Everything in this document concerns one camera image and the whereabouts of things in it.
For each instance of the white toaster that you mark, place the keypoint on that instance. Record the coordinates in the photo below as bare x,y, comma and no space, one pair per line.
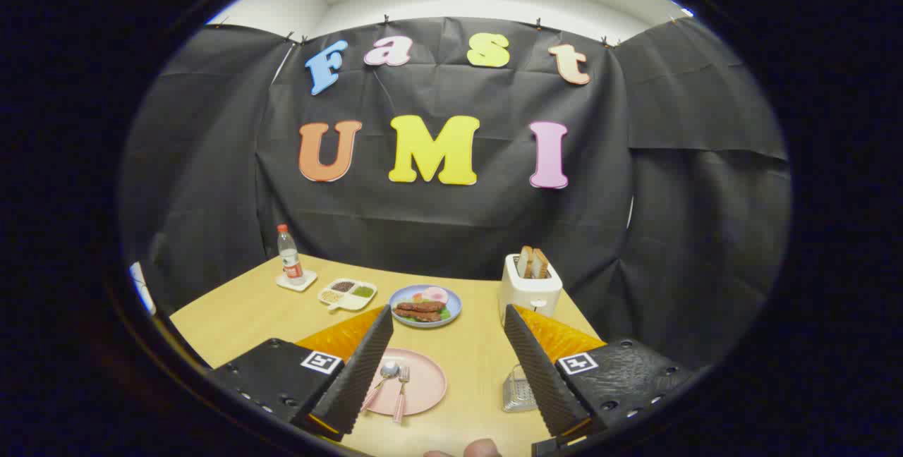
529,295

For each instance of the clear water bottle red cap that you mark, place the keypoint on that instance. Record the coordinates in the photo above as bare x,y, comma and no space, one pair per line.
290,263

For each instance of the pink round plate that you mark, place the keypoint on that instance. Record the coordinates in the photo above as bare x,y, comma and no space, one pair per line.
427,379

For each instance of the perforated metal basket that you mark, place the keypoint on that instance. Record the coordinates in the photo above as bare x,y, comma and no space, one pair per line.
518,393

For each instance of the pink ham slice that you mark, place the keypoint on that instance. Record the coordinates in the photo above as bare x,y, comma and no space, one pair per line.
435,294

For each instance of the small white square coaster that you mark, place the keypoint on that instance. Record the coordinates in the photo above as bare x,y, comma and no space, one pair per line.
309,281

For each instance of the brown meat strip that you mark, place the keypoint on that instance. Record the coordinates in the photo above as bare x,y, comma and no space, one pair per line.
416,315
420,306

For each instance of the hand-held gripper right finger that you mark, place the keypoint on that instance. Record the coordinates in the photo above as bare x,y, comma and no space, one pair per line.
543,379

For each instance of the green lettuce leaf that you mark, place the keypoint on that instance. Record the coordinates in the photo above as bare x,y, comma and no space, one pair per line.
445,314

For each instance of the black backdrop cloth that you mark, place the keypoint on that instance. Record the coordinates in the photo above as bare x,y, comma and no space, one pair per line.
458,231

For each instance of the blue food plate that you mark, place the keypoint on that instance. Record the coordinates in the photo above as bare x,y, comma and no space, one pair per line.
453,304

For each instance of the white divided condiment dish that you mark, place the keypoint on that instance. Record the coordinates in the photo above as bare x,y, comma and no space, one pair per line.
346,299

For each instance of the lit computer screen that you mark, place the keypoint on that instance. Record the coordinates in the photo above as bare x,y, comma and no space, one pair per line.
141,288

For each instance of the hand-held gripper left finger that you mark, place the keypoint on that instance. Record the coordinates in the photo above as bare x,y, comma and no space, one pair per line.
360,372

